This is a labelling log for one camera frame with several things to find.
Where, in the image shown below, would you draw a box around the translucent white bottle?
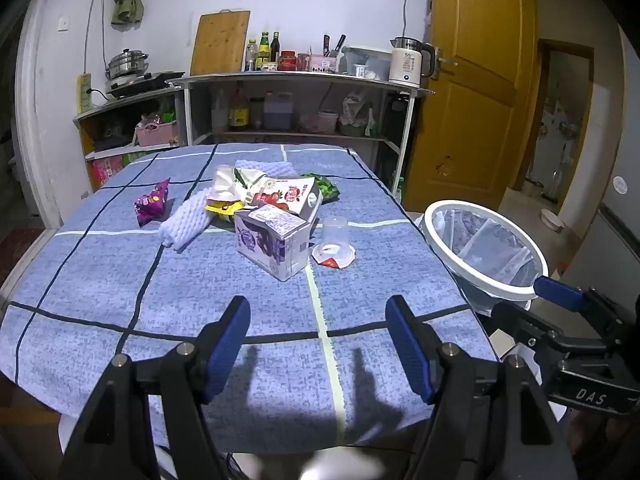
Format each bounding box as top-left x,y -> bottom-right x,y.
211,89 -> 228,131

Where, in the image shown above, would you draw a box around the white metal shelf unit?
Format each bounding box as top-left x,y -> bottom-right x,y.
167,71 -> 436,196

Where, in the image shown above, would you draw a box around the white foam fruit net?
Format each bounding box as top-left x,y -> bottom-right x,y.
235,159 -> 296,181
159,191 -> 217,253

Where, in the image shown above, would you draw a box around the red white foil lid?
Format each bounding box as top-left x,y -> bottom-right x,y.
311,242 -> 357,269

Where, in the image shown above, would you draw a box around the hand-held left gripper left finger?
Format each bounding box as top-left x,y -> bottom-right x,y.
59,295 -> 252,480

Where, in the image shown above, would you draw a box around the white refrigerator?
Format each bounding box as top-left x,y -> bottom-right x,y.
530,107 -> 583,201

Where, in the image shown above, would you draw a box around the white trash bin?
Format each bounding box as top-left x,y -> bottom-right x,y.
420,200 -> 550,317

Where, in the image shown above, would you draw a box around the yellow wooden door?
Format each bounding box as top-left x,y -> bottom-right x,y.
402,0 -> 538,213

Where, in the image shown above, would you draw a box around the yellow-label oil bottle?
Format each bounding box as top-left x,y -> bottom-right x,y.
228,82 -> 251,131

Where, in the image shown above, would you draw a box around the wooden cutting board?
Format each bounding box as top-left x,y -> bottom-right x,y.
190,9 -> 251,77

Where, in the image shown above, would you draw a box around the clear plastic storage box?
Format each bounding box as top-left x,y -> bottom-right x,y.
342,46 -> 393,78

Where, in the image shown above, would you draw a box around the white electric kettle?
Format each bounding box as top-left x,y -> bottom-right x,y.
389,36 -> 437,86

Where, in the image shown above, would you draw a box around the purple snack packet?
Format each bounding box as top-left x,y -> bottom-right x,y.
134,178 -> 173,226

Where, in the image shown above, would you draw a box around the dark purple jug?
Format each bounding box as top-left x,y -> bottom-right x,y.
262,91 -> 295,131

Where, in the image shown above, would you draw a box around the steel pot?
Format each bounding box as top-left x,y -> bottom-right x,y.
106,49 -> 150,81

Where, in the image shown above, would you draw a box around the dark glass sliding door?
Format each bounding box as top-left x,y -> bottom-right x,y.
0,10 -> 62,231

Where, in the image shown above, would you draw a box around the black appliance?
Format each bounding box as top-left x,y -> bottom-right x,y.
387,95 -> 408,143

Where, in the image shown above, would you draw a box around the pink knife holder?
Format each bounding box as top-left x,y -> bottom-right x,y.
309,52 -> 341,73

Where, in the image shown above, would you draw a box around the grey power cord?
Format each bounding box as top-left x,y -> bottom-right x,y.
82,0 -> 108,76

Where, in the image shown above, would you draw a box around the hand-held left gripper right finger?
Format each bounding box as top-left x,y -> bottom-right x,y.
385,295 -> 576,480

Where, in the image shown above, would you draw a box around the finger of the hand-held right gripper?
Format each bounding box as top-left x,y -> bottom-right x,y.
490,302 -> 608,361
533,276 -> 633,341

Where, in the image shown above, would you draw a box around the pink food packets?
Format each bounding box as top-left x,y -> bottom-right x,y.
91,156 -> 125,188

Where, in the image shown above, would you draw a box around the pink plastic basket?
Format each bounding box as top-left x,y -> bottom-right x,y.
135,121 -> 179,147

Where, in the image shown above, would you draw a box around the clear bin liner bag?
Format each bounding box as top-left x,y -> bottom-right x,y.
432,207 -> 545,313

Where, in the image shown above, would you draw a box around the beige wrapper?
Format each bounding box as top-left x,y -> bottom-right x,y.
214,165 -> 266,206

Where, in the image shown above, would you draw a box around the clear plastic cup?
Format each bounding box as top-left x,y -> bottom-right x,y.
321,216 -> 349,251

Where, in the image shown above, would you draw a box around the metal door handle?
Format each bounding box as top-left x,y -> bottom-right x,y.
434,45 -> 458,80

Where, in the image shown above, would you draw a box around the green snack packet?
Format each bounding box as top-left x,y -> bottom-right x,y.
300,172 -> 340,203

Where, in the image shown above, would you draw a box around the strawberry milk carton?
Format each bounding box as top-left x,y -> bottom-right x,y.
247,175 -> 323,225

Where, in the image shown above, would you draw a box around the small wooden shelf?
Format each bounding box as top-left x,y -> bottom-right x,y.
74,87 -> 186,193

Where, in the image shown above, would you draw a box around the black induction cooker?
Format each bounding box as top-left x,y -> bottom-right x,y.
105,71 -> 186,96

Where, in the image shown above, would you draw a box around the purple milk carton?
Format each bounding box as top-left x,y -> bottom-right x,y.
234,206 -> 312,282

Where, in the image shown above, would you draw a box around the pink plastic container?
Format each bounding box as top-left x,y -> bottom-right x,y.
300,110 -> 340,135

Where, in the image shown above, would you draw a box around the crumpled plastic bags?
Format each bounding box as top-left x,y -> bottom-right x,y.
341,87 -> 376,137

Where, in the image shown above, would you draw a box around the blue checked tablecloth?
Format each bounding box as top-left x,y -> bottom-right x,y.
0,142 -> 501,456

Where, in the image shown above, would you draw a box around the yellow snack wrapper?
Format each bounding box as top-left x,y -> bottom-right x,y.
205,199 -> 247,224

